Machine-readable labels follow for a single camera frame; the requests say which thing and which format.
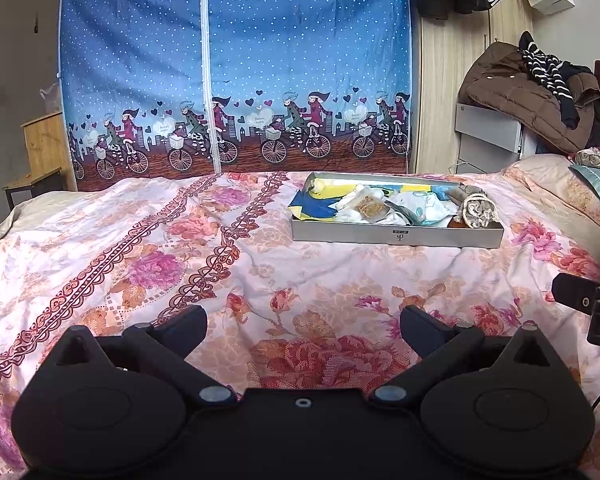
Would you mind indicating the blue printed fabric wardrobe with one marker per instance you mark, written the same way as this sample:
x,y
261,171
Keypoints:
x,y
280,35

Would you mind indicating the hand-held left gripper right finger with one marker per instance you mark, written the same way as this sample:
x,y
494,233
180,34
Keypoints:
x,y
420,327

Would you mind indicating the floral pillow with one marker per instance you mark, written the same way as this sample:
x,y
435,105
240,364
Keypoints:
x,y
597,157

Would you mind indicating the striped garment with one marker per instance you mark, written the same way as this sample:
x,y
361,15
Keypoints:
x,y
545,67

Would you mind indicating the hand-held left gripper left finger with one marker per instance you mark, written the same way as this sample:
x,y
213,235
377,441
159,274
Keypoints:
x,y
187,325

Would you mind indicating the clear brown snack packet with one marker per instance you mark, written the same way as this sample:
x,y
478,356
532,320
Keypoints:
x,y
369,208

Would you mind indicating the pink floral bed sheet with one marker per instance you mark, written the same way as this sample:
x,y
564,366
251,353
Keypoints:
x,y
280,285

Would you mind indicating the dark blue garment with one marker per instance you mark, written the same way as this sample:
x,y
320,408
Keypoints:
x,y
580,69

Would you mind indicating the white cloth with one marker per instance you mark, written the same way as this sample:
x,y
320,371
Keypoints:
x,y
347,212

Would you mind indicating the brown jacket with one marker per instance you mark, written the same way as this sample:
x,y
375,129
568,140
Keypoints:
x,y
505,95

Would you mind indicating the light blue printed pouch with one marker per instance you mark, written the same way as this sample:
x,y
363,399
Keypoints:
x,y
425,207

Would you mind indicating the grey tray box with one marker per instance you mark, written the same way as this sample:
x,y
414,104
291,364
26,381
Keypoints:
x,y
380,237

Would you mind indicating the wooden wardrobe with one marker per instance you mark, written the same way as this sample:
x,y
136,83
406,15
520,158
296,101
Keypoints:
x,y
440,85

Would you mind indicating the grey cabinet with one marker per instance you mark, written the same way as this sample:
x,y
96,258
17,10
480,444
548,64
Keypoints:
x,y
480,132

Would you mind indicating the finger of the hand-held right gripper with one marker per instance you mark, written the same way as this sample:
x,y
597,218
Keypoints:
x,y
575,292

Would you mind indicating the small dark table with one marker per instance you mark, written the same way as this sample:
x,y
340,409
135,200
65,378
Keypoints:
x,y
30,180

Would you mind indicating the wooden side cabinet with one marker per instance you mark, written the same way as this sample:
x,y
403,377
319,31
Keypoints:
x,y
45,145

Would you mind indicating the pile of folded cloths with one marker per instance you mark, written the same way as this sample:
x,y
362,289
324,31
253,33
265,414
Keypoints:
x,y
310,207

